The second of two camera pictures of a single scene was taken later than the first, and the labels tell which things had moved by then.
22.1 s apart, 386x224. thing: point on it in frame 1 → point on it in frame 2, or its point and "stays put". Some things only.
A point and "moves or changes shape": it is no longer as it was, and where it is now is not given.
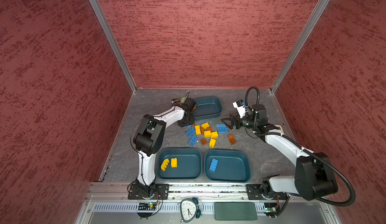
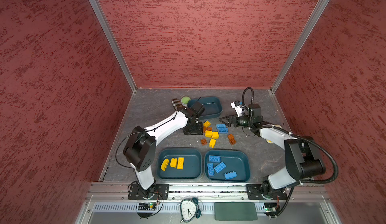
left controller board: [147, 206] stays put
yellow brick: [164, 164] stays put
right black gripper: [237, 119] stays put
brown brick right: [231, 139] stays put
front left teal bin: [189, 162] stays put
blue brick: [190, 132] moves or changes shape
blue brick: [193, 139] → [230, 175]
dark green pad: [235, 211] stays put
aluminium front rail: [105, 191] stays put
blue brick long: [213, 164] moves or changes shape
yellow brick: [174, 162] stays put
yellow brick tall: [198, 131] moves or changes shape
